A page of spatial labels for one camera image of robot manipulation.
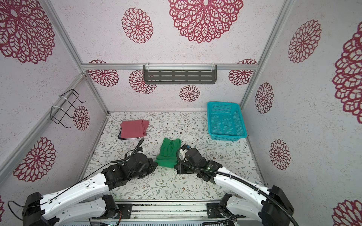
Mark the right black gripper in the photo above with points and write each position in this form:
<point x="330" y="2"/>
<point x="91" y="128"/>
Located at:
<point x="180" y="170"/>

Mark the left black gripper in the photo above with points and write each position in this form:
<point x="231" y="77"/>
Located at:
<point x="152" y="167"/>

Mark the green tank top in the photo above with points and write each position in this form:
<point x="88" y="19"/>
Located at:
<point x="168" y="151"/>

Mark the blue white striped tank top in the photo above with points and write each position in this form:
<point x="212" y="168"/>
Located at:
<point x="119" y="135"/>

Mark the maroon red tank top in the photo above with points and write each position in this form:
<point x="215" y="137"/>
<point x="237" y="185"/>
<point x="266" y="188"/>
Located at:
<point x="136" y="128"/>

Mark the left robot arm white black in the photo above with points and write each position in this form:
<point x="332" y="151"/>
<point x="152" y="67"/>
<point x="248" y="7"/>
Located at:
<point x="87" y="199"/>

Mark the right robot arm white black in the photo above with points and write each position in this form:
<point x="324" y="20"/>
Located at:
<point x="270" y="206"/>

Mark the floral table mat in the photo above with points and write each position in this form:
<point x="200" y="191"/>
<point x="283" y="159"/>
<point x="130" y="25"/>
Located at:
<point x="165" y="184"/>

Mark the teal plastic basket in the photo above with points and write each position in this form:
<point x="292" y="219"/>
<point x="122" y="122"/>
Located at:
<point x="225" y="121"/>

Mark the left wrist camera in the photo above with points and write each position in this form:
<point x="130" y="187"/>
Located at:
<point x="137" y="161"/>

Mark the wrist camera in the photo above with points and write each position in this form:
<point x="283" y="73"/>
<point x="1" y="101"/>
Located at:
<point x="194" y="158"/>
<point x="137" y="161"/>

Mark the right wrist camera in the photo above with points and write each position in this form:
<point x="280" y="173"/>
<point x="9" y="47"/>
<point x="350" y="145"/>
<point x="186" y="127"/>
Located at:
<point x="194" y="158"/>

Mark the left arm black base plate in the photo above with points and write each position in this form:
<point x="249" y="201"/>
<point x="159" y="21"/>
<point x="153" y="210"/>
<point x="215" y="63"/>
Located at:
<point x="122" y="211"/>

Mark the aluminium front rail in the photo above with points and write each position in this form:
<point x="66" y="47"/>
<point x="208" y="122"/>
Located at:
<point x="141" y="210"/>

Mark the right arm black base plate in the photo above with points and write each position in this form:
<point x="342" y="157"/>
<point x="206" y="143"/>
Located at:
<point x="218" y="210"/>

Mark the grey metal wall shelf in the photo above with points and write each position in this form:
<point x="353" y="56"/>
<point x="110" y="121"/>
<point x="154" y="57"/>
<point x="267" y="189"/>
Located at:
<point x="179" y="75"/>

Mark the black wire wall rack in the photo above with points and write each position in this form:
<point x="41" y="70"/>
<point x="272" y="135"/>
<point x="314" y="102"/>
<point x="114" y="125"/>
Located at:
<point x="59" y="112"/>

